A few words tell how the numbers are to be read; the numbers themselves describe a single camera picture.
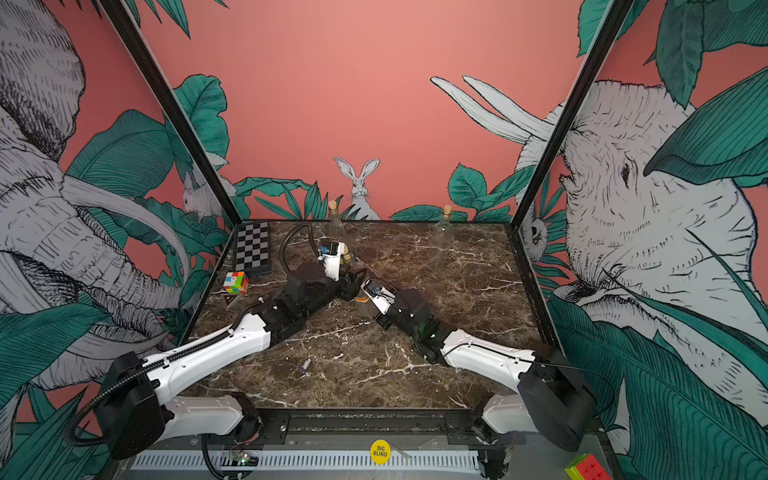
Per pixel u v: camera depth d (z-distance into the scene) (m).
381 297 0.67
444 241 1.16
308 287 0.57
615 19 0.70
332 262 0.67
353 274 0.69
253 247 1.07
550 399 0.42
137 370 0.42
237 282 0.96
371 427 0.75
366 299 0.69
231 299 0.97
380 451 0.71
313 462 0.70
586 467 0.66
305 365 0.84
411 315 0.59
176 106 0.88
